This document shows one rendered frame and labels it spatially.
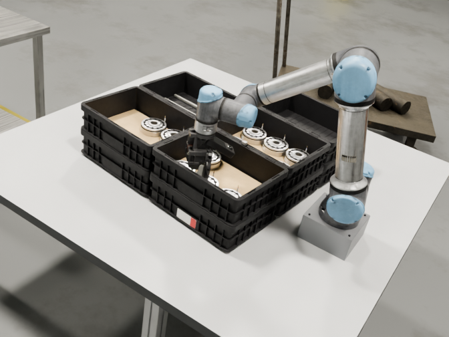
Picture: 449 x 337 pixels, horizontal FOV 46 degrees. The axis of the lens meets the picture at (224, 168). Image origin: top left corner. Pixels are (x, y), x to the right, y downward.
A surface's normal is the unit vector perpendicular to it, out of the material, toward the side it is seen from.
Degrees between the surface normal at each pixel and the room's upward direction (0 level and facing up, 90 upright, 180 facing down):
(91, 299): 0
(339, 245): 90
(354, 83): 83
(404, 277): 0
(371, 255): 0
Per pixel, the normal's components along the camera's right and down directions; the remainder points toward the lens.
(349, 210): -0.32, 0.59
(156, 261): 0.15, -0.83
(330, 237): -0.54, 0.39
